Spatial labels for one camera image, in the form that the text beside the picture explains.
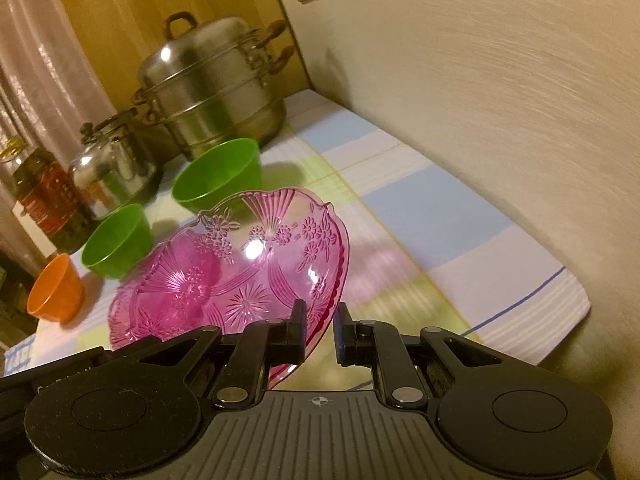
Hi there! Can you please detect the pink glass plate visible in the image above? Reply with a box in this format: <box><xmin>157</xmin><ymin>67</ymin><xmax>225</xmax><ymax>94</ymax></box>
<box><xmin>109</xmin><ymin>186</ymin><xmax>351</xmax><ymax>391</ymax></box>

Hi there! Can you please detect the shiny translucent curtain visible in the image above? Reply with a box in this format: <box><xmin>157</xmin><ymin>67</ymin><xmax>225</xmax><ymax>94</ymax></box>
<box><xmin>0</xmin><ymin>0</ymin><xmax>118</xmax><ymax>261</ymax></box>

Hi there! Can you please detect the orange plastic bowl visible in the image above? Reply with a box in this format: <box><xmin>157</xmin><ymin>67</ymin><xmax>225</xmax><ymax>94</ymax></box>
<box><xmin>26</xmin><ymin>253</ymin><xmax>86</xmax><ymax>324</ymax></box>

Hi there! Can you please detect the checked pastel tablecloth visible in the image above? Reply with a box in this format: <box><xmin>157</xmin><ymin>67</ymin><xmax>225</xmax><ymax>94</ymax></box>
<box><xmin>0</xmin><ymin>89</ymin><xmax>593</xmax><ymax>391</ymax></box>

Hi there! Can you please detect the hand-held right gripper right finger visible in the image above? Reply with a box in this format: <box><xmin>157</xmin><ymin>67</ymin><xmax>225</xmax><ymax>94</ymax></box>
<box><xmin>336</xmin><ymin>302</ymin><xmax>501</xmax><ymax>408</ymax></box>

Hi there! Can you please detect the green plastic bowl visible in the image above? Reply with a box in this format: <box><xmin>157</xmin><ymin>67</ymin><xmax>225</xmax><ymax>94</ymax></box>
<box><xmin>172</xmin><ymin>138</ymin><xmax>264</xmax><ymax>216</ymax></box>
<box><xmin>81</xmin><ymin>203</ymin><xmax>152</xmax><ymax>280</ymax></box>

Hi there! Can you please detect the stainless steel steamer pot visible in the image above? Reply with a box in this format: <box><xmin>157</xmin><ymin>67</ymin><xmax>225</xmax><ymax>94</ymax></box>
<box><xmin>132</xmin><ymin>11</ymin><xmax>297</xmax><ymax>161</ymax></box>

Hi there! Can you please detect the stainless steel kettle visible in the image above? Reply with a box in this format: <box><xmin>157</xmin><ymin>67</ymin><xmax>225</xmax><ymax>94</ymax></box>
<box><xmin>68</xmin><ymin>108</ymin><xmax>163</xmax><ymax>221</ymax></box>

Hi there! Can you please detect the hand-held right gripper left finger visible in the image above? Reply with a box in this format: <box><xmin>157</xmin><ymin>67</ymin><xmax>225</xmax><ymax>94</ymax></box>
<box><xmin>107</xmin><ymin>299</ymin><xmax>307</xmax><ymax>408</ymax></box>

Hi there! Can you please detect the large cooking oil bottle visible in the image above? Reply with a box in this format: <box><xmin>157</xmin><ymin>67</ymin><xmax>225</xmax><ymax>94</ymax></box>
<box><xmin>0</xmin><ymin>137</ymin><xmax>96</xmax><ymax>256</ymax></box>

